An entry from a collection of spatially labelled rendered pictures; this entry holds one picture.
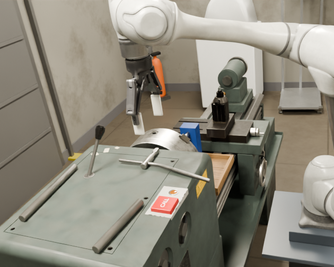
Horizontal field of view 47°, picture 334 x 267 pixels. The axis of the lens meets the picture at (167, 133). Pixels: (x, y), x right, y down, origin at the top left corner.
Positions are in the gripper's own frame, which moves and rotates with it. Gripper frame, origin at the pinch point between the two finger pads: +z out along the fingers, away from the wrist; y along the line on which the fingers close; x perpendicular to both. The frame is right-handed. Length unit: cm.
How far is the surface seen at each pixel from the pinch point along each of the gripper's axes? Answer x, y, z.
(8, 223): 30.5, -35.3, 16.6
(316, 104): -33, 329, 132
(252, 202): -12, 81, 88
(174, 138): 5.1, 26.7, 20.0
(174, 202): -13.2, -17.8, 15.4
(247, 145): -11, 79, 51
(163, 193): -7.6, -13.2, 16.5
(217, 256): -14, 9, 60
